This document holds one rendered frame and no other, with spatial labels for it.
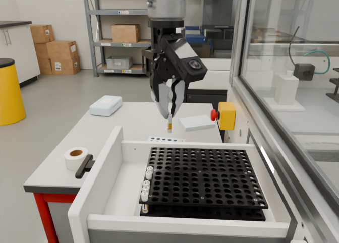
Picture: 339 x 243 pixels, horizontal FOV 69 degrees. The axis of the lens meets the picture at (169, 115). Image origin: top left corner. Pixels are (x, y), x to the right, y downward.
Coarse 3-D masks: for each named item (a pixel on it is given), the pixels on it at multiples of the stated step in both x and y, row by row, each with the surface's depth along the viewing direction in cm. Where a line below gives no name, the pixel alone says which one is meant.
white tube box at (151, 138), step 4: (152, 136) 84; (148, 140) 81; (152, 140) 81; (156, 140) 81; (160, 140) 81; (164, 140) 81; (168, 140) 82; (172, 140) 81; (176, 140) 82; (184, 140) 81
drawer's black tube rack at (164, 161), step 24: (168, 168) 56; (192, 168) 52; (216, 168) 51; (240, 168) 51; (168, 192) 45; (192, 192) 45; (216, 192) 49; (240, 192) 45; (168, 216) 44; (192, 216) 43; (216, 216) 43; (240, 216) 44; (264, 216) 43
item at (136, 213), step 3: (141, 183) 55; (141, 186) 54; (141, 189) 53; (138, 195) 51; (138, 198) 50; (258, 198) 50; (138, 201) 50; (138, 204) 49; (141, 204) 49; (138, 207) 48; (135, 210) 47; (138, 210) 47; (135, 213) 47; (138, 213) 47
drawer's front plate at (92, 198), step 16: (112, 144) 54; (96, 160) 49; (112, 160) 55; (96, 176) 44; (112, 176) 55; (80, 192) 41; (96, 192) 45; (80, 208) 38; (96, 208) 45; (80, 224) 38; (80, 240) 39
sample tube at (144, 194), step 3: (144, 192) 43; (147, 192) 43; (141, 195) 42; (144, 195) 42; (147, 195) 43; (141, 198) 43; (144, 198) 42; (147, 198) 43; (144, 204) 43; (147, 204) 43; (144, 207) 43; (147, 207) 44; (144, 210) 44; (147, 210) 44
